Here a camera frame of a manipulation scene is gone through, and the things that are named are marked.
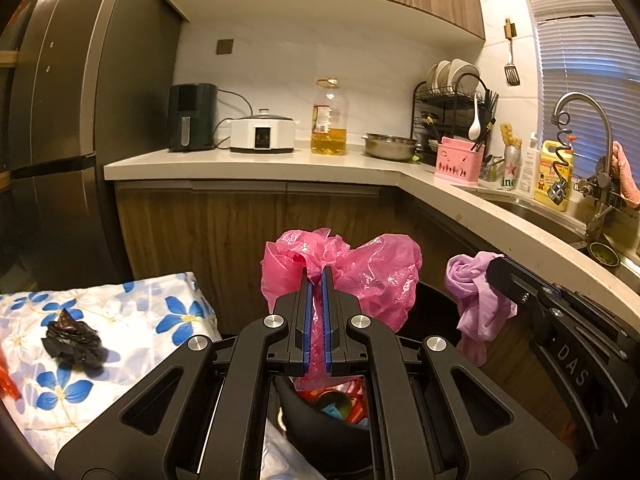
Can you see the silver drink can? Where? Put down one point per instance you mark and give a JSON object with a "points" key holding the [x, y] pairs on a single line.
{"points": [[510, 170]]}

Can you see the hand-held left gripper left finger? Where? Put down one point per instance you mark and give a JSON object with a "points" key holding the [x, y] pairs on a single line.
{"points": [[307, 320]]}

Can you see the pink dish cloth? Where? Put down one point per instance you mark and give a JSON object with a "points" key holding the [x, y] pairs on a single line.
{"points": [[627, 175]]}

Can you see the white electric cooker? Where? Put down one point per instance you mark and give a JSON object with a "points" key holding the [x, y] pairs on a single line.
{"points": [[260, 135]]}

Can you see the black chopsticks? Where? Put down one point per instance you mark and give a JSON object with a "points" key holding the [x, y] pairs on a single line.
{"points": [[484, 135]]}

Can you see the purple plastic bag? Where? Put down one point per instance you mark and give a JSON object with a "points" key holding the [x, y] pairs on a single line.
{"points": [[475, 320]]}

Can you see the black trash bin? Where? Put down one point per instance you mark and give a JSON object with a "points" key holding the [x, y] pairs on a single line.
{"points": [[325, 435]]}

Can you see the pink utensil holder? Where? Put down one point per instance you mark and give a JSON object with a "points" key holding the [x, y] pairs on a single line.
{"points": [[457, 162]]}

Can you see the wooden wall hook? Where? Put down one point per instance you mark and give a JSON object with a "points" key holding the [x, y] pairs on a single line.
{"points": [[509, 27]]}

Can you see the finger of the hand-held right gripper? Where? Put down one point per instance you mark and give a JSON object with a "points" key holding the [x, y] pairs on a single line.
{"points": [[580, 310], [505, 277]]}

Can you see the window blind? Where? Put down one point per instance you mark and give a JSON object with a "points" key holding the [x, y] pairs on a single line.
{"points": [[580, 60]]}

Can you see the black air fryer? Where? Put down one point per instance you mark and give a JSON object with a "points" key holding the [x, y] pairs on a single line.
{"points": [[192, 115]]}

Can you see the pink plastic bag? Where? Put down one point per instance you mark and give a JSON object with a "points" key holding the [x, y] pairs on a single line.
{"points": [[370, 280]]}

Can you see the steel sink strainer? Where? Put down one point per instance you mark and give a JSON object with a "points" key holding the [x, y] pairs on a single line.
{"points": [[604, 254]]}

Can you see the white plastic bottle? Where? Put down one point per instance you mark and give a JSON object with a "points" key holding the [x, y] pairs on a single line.
{"points": [[529, 170]]}

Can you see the metal slotted spatula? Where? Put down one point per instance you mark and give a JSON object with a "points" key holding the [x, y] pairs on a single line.
{"points": [[511, 76]]}

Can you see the kitchen counter with wooden cabinets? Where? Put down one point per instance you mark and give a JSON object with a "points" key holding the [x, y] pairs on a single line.
{"points": [[225, 220]]}

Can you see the blue floral tablecloth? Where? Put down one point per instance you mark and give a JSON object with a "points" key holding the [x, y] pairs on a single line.
{"points": [[150, 320]]}

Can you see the cooking oil bottle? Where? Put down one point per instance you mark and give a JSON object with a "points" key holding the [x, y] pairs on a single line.
{"points": [[329, 142]]}

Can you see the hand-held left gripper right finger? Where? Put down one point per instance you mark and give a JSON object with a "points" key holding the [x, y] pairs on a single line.
{"points": [[326, 320]]}

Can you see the blue plastic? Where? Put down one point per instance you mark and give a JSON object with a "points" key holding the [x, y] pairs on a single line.
{"points": [[331, 413]]}

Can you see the yellow detergent bottle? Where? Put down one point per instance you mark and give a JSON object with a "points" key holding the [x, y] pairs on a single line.
{"points": [[545, 180]]}

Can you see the stainless steel bowl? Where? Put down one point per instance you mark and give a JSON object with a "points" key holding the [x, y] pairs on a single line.
{"points": [[390, 147]]}

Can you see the dark wall socket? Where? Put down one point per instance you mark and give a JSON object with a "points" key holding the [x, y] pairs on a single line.
{"points": [[225, 46]]}

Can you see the white ceramic spoon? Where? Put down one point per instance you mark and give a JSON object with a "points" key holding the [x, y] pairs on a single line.
{"points": [[474, 130]]}

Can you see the red wrapper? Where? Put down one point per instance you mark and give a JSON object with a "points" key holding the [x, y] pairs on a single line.
{"points": [[7, 382]]}

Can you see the grey refrigerator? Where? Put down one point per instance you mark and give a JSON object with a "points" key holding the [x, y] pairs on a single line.
{"points": [[65, 110]]}

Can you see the red paper cup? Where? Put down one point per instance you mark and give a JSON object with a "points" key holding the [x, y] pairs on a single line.
{"points": [[332, 400]]}

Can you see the stainless steel sink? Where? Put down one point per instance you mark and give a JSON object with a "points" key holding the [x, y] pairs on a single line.
{"points": [[540, 215]]}

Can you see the black spiral faucet attachment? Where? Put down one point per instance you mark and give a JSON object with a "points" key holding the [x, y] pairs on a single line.
{"points": [[557, 191]]}

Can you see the white plate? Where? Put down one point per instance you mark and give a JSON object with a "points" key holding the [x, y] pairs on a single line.
{"points": [[464, 71], [443, 74], [431, 77]]}

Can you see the small crumpled black bag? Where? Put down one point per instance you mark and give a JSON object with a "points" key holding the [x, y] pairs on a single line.
{"points": [[75, 342]]}

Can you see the steel kitchen faucet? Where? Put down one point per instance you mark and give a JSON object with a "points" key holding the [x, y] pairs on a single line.
{"points": [[585, 97]]}

